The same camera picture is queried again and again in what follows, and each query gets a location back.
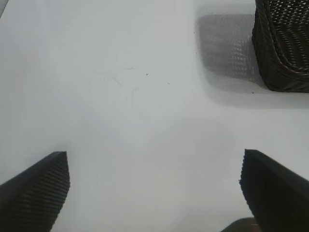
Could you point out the dark brown woven basket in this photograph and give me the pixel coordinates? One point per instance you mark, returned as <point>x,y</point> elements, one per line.
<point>282,48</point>

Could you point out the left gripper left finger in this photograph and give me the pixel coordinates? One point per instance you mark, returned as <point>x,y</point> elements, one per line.
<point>31,200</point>

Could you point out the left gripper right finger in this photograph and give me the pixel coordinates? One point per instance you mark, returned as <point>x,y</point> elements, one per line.
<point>275,198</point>

